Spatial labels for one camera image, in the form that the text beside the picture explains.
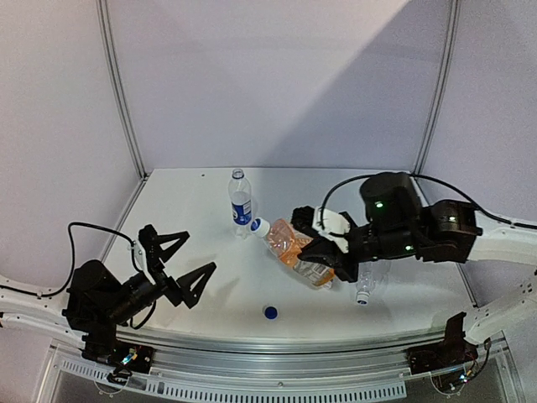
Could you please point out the orange label crushed bottle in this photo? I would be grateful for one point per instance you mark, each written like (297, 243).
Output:
(285, 243)

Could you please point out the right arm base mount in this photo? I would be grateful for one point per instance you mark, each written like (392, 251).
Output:
(452, 362)

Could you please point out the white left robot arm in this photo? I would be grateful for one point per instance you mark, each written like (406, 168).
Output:
(92, 304)

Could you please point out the aluminium table front rail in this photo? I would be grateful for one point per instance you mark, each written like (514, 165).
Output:
(187, 368)

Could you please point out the blue Pepsi bottle cap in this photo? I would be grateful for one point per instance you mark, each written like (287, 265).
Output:
(270, 312)

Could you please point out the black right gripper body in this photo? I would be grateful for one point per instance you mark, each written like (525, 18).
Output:
(347, 273)

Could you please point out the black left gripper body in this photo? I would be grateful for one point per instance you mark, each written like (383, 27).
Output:
(167, 286)

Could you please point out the left aluminium corner post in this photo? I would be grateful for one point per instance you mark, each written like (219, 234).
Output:
(105, 22)

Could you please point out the clear unlabelled plastic bottle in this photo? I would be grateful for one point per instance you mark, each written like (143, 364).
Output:
(370, 275)

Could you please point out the right aluminium corner post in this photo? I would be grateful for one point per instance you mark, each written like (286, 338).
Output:
(442, 78)

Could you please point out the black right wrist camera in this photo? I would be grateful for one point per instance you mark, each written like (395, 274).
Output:
(320, 222)

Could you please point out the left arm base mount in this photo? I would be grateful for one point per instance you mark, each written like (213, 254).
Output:
(102, 346)

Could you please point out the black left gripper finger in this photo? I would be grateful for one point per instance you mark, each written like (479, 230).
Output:
(165, 246)
(192, 284)

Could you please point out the white orange-bottle cap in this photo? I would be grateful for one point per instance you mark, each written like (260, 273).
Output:
(260, 227)

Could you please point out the Pepsi bottle blue label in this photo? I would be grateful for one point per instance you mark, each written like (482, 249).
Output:
(240, 193)

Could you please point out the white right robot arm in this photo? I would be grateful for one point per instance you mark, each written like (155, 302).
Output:
(399, 226)

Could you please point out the aluminium corner post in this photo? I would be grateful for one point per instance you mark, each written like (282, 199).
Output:
(442, 78)
(105, 22)

